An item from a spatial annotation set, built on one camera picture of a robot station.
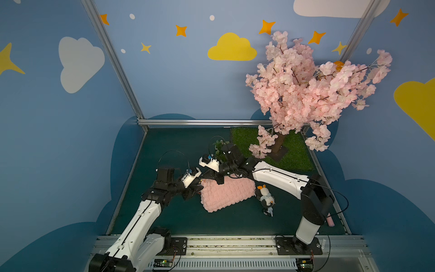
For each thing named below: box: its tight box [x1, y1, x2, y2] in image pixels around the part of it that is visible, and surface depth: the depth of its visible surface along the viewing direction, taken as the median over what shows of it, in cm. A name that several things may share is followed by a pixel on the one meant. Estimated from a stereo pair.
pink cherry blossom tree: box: [245, 31, 393, 161], surface depth 69 cm
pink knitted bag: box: [200, 173, 257, 213], surface depth 84 cm
